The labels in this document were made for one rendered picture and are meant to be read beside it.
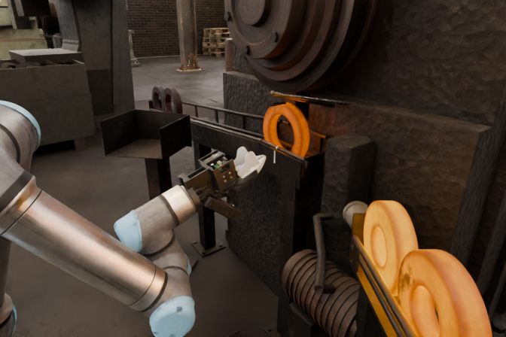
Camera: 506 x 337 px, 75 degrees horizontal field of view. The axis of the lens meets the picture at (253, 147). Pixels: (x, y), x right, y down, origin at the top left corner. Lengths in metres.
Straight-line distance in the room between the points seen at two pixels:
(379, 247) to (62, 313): 1.28
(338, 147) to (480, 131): 0.28
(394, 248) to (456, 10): 0.49
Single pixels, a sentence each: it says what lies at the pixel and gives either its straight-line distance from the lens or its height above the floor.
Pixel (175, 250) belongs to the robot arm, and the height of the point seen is 0.62.
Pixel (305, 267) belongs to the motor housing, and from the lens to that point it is 0.83.
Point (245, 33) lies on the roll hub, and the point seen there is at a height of 1.04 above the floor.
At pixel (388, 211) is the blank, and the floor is 0.78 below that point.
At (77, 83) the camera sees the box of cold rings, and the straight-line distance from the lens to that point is 3.15.
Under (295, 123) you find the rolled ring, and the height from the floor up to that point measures 0.80.
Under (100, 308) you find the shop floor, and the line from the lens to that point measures 1.58.
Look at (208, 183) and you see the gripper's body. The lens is 0.72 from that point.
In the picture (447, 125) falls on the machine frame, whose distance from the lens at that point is 0.77.
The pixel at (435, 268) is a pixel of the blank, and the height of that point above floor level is 0.79.
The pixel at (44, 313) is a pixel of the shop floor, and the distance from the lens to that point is 1.65.
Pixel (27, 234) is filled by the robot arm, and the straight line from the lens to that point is 0.55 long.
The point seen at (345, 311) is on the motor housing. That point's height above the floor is 0.52.
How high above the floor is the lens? 1.06
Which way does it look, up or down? 21 degrees down
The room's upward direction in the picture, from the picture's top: straight up
